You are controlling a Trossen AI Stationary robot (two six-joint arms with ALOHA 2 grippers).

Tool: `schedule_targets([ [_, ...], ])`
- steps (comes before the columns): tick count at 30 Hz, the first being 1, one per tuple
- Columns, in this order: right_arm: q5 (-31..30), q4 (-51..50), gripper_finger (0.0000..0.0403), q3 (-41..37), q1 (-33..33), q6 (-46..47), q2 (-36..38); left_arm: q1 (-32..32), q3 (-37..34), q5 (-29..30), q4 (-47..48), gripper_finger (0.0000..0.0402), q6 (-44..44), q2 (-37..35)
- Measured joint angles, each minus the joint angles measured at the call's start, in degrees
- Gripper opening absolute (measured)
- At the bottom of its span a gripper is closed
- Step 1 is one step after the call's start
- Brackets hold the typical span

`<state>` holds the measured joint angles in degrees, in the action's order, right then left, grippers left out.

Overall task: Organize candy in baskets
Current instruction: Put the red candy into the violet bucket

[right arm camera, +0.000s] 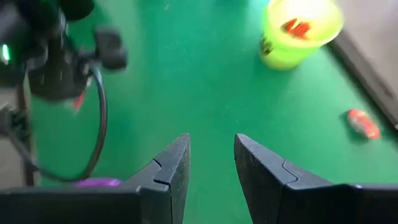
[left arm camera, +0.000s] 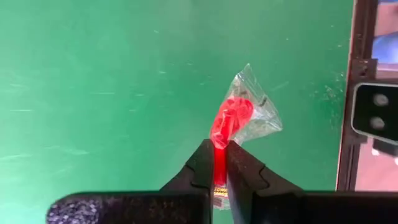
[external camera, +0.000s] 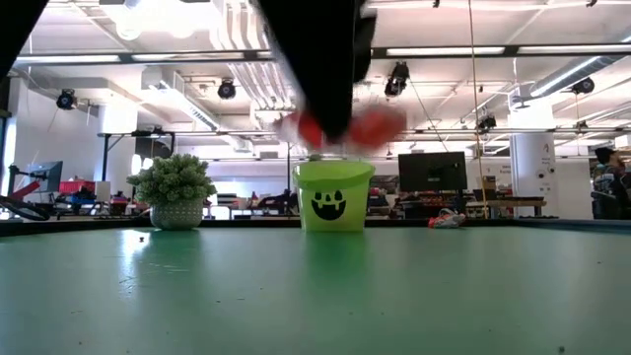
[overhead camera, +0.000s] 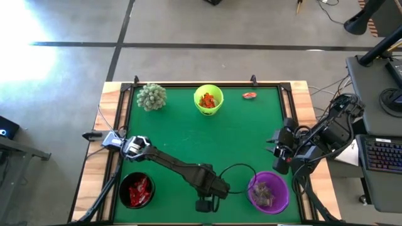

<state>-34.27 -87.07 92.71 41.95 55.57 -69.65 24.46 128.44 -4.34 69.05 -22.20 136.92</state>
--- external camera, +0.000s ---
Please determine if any spiky pale green plant ball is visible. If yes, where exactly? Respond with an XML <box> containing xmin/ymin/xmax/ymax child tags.
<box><xmin>126</xmin><ymin>153</ymin><xmax>219</xmax><ymax>232</ymax></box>

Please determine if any wooden desk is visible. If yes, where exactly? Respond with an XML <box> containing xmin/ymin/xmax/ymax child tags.
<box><xmin>462</xmin><ymin>195</ymin><xmax>548</xmax><ymax>219</ymax></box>

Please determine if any red box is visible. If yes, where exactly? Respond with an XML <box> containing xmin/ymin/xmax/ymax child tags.
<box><xmin>58</xmin><ymin>179</ymin><xmax>98</xmax><ymax>195</ymax></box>

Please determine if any lime green pumpkin-face bucket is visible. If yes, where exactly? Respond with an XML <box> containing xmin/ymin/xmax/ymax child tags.
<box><xmin>291</xmin><ymin>158</ymin><xmax>377</xmax><ymax>233</ymax></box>

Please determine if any black aluminium table frame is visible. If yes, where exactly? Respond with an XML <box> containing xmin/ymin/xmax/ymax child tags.
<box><xmin>0</xmin><ymin>216</ymin><xmax>631</xmax><ymax>239</ymax></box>

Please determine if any black computer monitor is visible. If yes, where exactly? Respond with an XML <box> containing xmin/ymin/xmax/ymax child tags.
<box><xmin>397</xmin><ymin>151</ymin><xmax>469</xmax><ymax>194</ymax></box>

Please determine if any person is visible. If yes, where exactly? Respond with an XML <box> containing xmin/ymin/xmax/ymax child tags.
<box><xmin>590</xmin><ymin>146</ymin><xmax>631</xmax><ymax>221</ymax></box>

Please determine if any black curved cable loop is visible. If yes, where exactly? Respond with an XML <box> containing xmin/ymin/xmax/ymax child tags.
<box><xmin>0</xmin><ymin>194</ymin><xmax>51</xmax><ymax>222</ymax></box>

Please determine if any clear-wrapped red candy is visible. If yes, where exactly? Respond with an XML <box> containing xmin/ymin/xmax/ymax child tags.
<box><xmin>272</xmin><ymin>105</ymin><xmax>408</xmax><ymax>153</ymax></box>

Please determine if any green felt mat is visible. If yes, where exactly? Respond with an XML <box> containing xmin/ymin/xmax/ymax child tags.
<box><xmin>0</xmin><ymin>224</ymin><xmax>631</xmax><ymax>355</ymax></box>

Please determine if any long ceiling light rail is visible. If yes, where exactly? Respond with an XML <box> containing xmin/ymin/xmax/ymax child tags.
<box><xmin>14</xmin><ymin>43</ymin><xmax>631</xmax><ymax>64</ymax></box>

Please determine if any small orange-red candy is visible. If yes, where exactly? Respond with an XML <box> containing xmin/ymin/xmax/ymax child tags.
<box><xmin>427</xmin><ymin>207</ymin><xmax>467</xmax><ymax>230</ymax></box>

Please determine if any thin tan hanging cord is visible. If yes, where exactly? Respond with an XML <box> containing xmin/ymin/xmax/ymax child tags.
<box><xmin>466</xmin><ymin>0</ymin><xmax>490</xmax><ymax>219</ymax></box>

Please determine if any black workstation frame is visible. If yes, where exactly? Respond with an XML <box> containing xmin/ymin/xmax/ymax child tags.
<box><xmin>96</xmin><ymin>128</ymin><xmax>176</xmax><ymax>183</ymax></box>

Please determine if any white round pillar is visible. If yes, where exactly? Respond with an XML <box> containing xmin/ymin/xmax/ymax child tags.
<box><xmin>509</xmin><ymin>98</ymin><xmax>557</xmax><ymax>219</ymax></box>

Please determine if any silver ceiling duct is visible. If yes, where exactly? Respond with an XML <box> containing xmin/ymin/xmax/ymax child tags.
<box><xmin>528</xmin><ymin>53</ymin><xmax>623</xmax><ymax>99</ymax></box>

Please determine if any monitor on arm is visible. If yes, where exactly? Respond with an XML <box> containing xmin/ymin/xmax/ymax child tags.
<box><xmin>23</xmin><ymin>160</ymin><xmax>65</xmax><ymax>195</ymax></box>

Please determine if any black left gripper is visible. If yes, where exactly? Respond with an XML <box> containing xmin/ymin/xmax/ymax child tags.
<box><xmin>255</xmin><ymin>0</ymin><xmax>367</xmax><ymax>143</ymax></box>

